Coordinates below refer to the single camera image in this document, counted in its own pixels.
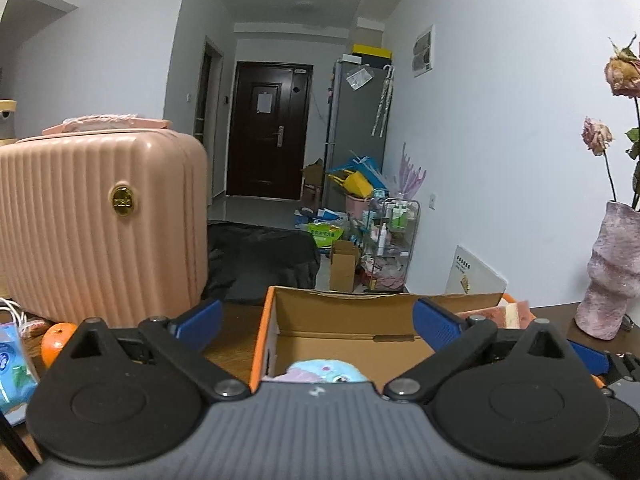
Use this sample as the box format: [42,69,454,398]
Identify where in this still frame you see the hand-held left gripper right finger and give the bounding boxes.
[382,298,590,403]

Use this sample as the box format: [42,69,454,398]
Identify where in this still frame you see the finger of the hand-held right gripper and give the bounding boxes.
[567,340,640,387]

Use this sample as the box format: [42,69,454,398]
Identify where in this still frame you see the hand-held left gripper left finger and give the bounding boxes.
[50,300,250,403]

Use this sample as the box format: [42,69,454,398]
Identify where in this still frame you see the pink sponge block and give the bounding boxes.
[452,301,536,332]

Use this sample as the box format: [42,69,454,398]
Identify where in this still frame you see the orange cardboard box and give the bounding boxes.
[249,286,532,394]

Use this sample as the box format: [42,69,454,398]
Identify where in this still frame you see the blue purple plush toy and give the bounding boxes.
[262,358,369,385]

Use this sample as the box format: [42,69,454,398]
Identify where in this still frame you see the white flat board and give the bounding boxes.
[442,245,509,295]

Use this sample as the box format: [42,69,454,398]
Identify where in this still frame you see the pink textured vase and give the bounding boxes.
[574,201,640,341]

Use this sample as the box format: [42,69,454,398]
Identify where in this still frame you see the black fabric bundle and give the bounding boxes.
[202,222,321,306]

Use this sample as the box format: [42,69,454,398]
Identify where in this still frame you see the small brown cardboard box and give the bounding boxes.
[329,240,362,294]

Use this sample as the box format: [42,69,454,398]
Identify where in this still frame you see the pink plastic basket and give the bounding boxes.
[346,195,371,221]

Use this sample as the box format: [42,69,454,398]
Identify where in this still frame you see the green printed bag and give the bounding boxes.
[307,222,346,249]

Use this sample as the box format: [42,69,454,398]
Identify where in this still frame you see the orange fruit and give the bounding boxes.
[41,322,79,369]

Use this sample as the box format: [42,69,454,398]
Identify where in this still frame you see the purple wing decoration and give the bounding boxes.
[395,142,428,201]

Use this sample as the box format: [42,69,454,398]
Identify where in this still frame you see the blue and white floor packets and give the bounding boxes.
[294,207,346,229]

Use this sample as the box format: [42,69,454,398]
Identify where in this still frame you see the pink ribbed suitcase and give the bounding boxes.
[0,129,210,329]

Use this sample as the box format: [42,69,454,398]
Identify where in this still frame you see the yellow plastic stool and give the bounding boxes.
[332,172,374,199]

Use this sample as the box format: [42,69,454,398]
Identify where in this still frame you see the blue folding rack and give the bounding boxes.
[327,152,389,196]

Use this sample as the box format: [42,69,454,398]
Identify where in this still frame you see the dark brown entrance door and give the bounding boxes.
[226,61,315,201]

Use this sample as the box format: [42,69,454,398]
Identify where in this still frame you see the open brown cardboard carton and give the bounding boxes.
[301,158,325,211]

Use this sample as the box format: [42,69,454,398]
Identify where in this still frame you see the blue tissue packet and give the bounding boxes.
[0,322,40,414]

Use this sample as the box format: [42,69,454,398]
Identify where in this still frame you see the grey interior door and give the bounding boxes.
[192,35,226,209]

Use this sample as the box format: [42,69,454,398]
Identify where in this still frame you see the grey fridge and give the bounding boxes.
[325,57,396,211]

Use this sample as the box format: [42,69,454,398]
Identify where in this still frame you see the pink folded cloth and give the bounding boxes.
[42,113,172,136]

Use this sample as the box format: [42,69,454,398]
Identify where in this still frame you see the black tripod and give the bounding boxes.
[0,411,43,480]

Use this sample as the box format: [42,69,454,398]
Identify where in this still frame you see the white folded umbrella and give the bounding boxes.
[371,65,396,139]

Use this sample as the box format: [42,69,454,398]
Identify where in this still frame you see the clear plastic bag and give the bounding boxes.
[346,66,374,91]

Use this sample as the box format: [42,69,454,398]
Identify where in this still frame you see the yellow and blue box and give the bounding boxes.
[352,44,391,61]

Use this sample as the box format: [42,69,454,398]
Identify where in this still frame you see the bunch of dried pink roses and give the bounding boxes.
[581,34,640,212]

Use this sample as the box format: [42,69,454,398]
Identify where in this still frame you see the wire rolling cart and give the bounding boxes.
[361,199,421,294]

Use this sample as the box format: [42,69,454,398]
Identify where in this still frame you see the white string handles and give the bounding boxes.
[0,297,29,327]

